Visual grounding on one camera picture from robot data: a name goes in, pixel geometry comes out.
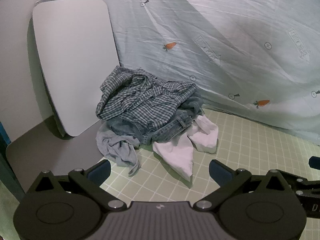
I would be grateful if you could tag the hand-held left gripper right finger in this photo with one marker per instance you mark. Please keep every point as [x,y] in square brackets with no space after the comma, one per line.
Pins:
[220,173]

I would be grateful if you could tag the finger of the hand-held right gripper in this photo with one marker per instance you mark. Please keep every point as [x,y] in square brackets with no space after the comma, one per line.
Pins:
[315,162]
[305,182]

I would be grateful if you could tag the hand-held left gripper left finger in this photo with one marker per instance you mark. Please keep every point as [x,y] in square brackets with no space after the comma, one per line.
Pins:
[100,173]

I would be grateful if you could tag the blue plaid shirt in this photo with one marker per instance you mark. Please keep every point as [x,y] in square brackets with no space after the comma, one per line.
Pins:
[130,100]

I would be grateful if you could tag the light blue cloth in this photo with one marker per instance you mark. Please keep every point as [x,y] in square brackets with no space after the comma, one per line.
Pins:
[112,145]

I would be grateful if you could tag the white cloth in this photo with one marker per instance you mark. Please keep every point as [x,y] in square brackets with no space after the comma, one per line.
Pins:
[175,152]

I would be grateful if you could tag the grey flat panel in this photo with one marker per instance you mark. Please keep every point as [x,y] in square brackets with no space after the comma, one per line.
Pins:
[50,152]

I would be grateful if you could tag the blue denim jeans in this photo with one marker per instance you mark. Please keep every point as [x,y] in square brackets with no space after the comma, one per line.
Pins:
[162,132]

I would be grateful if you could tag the grey blue fuzzy garment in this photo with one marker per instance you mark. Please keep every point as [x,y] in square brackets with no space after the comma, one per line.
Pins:
[195,103]

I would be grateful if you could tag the white rounded board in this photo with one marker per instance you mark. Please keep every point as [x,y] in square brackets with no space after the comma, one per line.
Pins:
[75,55]

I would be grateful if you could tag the carrot print bed sheet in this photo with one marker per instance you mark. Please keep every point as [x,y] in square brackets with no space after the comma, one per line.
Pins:
[200,17]

